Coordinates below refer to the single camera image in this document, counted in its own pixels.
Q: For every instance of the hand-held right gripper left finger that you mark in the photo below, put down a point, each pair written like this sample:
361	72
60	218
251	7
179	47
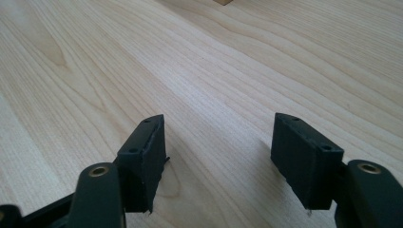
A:
142	164

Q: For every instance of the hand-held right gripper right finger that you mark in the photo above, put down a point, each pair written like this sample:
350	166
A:
304	161

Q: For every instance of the small tan wooden block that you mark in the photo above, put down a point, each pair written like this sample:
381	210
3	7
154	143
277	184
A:
223	2

